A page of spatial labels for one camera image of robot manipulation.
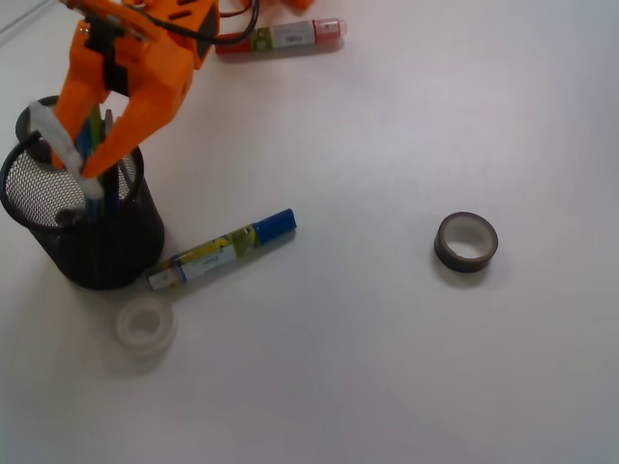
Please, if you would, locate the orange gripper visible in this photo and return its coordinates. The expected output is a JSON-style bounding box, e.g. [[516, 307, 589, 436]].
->
[[55, 1, 220, 178]]

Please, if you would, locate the green mechanical pencil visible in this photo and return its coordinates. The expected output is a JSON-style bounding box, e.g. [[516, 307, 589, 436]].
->
[[89, 103, 108, 214]]

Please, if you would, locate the light blue pen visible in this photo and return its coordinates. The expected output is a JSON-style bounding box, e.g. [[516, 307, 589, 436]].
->
[[75, 119, 103, 223]]

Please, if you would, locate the white pen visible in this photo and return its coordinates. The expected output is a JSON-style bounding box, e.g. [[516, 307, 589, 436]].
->
[[29, 101, 103, 200]]

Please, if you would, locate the dark blue ballpoint pen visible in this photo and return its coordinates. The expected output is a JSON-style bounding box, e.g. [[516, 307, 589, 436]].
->
[[103, 108, 123, 214]]

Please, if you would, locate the silver pen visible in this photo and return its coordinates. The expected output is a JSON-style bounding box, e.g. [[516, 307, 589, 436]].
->
[[54, 207, 85, 227]]

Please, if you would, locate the dark tape roll behind holder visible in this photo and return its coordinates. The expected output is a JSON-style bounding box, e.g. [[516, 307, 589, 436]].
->
[[15, 96, 58, 164]]

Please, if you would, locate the black mesh pen holder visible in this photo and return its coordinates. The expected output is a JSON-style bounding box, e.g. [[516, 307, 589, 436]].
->
[[1, 133, 164, 290]]

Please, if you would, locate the blue cap marker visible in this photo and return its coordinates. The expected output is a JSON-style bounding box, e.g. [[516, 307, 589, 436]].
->
[[136, 209, 297, 292]]

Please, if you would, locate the red cap marker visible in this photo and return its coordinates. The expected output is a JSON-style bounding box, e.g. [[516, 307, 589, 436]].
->
[[215, 18, 347, 55]]

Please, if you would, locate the clear tape roll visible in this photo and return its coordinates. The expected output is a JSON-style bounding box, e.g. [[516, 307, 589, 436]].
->
[[111, 297, 177, 358]]

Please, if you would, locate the dark brown tape roll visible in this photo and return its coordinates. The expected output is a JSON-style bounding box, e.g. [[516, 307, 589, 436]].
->
[[433, 212, 499, 274]]

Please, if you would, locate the black cable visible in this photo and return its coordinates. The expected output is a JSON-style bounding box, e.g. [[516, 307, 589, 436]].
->
[[139, 0, 265, 44]]

